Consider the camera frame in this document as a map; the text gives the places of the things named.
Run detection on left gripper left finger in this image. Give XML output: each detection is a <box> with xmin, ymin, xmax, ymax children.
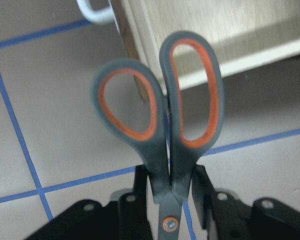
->
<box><xmin>118</xmin><ymin>165</ymin><xmax>153</xmax><ymax>240</ymax></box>

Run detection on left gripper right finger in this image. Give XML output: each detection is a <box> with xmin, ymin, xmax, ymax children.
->
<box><xmin>191</xmin><ymin>165</ymin><xmax>250</xmax><ymax>240</ymax></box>

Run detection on wooden drawer with white handle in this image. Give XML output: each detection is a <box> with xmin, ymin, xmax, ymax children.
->
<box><xmin>77</xmin><ymin>0</ymin><xmax>300</xmax><ymax>90</ymax></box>

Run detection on grey orange scissors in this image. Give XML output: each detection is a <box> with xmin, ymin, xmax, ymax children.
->
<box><xmin>91</xmin><ymin>31</ymin><xmax>225</xmax><ymax>240</ymax></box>

